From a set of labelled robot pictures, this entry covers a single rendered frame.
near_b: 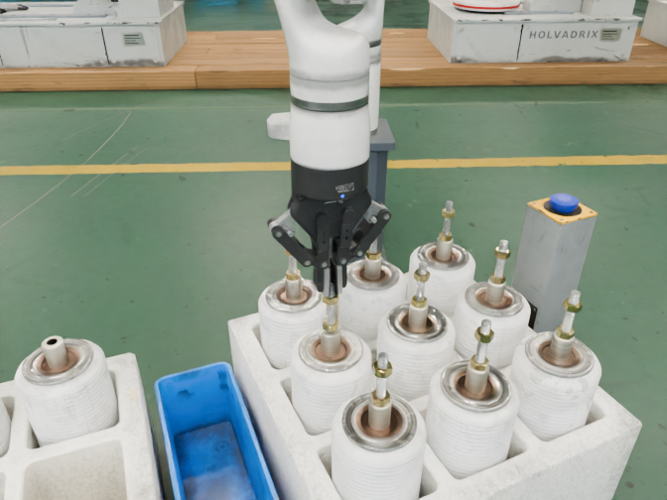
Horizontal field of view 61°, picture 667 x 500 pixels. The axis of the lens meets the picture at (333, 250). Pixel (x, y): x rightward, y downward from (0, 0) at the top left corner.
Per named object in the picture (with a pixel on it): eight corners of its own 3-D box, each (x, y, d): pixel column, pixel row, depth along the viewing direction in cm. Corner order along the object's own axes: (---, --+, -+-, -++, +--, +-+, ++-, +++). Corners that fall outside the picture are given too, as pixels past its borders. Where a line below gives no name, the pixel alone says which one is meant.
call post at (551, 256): (495, 359, 102) (526, 203, 85) (526, 348, 104) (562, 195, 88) (522, 386, 96) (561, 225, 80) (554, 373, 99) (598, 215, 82)
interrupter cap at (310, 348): (291, 337, 69) (291, 333, 68) (350, 325, 71) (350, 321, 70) (308, 381, 63) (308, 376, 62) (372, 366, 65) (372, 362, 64)
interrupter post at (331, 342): (318, 347, 67) (318, 325, 66) (336, 343, 68) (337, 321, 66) (324, 360, 65) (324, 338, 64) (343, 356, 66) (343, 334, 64)
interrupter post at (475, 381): (484, 381, 63) (488, 358, 61) (487, 397, 61) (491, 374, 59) (463, 379, 63) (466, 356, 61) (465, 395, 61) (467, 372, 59)
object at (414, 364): (389, 390, 86) (396, 293, 76) (451, 413, 82) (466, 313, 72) (361, 435, 79) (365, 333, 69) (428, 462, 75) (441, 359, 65)
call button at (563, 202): (541, 207, 85) (544, 194, 84) (562, 202, 86) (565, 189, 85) (561, 219, 82) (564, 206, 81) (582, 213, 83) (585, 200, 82)
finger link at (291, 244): (272, 214, 57) (312, 244, 60) (260, 227, 57) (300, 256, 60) (278, 226, 55) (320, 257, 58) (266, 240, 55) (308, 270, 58)
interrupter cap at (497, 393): (504, 366, 65) (505, 361, 64) (516, 418, 58) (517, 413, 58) (438, 361, 65) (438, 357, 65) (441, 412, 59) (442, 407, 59)
